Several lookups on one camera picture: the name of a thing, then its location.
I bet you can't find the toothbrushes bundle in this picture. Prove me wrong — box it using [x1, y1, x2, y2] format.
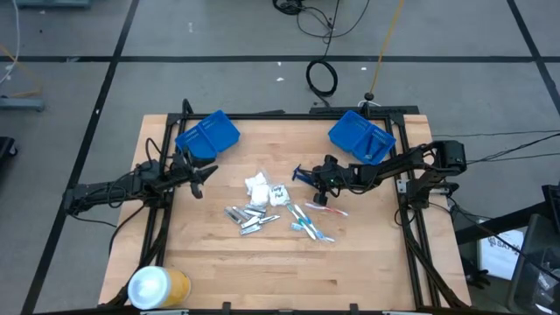
[327, 109, 373, 153]

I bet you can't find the thin black floor cable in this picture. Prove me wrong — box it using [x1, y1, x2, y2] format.
[431, 129, 560, 138]
[465, 132, 560, 166]

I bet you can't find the black diagonal beam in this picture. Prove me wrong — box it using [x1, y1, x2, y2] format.
[454, 199, 560, 246]

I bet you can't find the black plastic bin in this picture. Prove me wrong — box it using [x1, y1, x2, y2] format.
[507, 213, 560, 315]

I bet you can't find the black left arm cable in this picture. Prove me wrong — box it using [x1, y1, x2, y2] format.
[108, 203, 150, 257]

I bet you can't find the black floor cable bundle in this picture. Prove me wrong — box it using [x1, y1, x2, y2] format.
[271, 0, 372, 45]

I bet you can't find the black aluminium table frame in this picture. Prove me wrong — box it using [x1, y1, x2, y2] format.
[102, 98, 473, 315]

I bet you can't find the white blue bagged toothbrush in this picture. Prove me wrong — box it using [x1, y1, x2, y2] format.
[290, 221, 337, 244]
[293, 203, 327, 241]

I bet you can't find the white green bagged toothbrush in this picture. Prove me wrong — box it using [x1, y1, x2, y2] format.
[285, 203, 317, 241]

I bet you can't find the white printed sign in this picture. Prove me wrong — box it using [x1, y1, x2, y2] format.
[478, 228, 525, 282]

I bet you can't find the orange floor cable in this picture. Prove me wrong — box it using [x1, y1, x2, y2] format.
[0, 43, 44, 100]

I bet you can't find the white cotton balls bag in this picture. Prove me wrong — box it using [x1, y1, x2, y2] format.
[249, 185, 271, 208]
[243, 171, 269, 197]

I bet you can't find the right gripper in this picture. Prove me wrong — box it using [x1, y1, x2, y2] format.
[301, 154, 351, 207]

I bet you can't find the white red bagged toothbrush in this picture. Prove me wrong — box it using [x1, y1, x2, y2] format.
[304, 201, 350, 217]

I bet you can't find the white floor cable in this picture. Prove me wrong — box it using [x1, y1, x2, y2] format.
[0, 0, 22, 87]

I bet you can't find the grey floor plate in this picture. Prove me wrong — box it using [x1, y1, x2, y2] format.
[0, 96, 46, 113]

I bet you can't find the black caster base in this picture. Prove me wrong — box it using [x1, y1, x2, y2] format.
[0, 136, 18, 161]

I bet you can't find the grey metal bar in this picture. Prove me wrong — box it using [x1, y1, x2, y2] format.
[15, 0, 93, 10]

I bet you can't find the yellow hanging cable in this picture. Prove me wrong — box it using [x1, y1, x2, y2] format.
[368, 0, 406, 95]

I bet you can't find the black coiled hanging cable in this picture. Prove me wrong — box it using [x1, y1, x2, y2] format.
[304, 0, 341, 109]

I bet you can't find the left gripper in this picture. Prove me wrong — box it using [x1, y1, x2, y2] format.
[164, 150, 220, 201]

